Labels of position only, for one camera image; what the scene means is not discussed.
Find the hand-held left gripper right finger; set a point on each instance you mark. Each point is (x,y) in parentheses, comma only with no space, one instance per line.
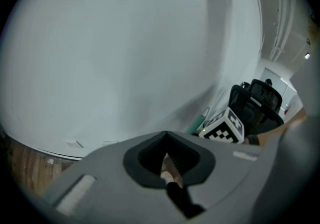
(225,180)

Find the white wall outlet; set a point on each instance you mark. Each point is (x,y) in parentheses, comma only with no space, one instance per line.
(73,144)
(108,142)

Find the person's right forearm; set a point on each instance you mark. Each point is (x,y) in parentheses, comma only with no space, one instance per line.
(275,135)

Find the small ceiling light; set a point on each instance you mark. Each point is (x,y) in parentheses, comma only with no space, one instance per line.
(307,55)

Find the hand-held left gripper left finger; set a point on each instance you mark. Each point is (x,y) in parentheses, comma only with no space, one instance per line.
(100,193)

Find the white ceiling pipe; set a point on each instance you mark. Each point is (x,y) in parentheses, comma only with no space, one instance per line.
(282,17)

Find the black wristwatch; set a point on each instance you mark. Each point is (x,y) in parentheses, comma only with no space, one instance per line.
(253,140)

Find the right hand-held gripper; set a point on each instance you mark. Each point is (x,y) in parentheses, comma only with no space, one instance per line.
(225,127)

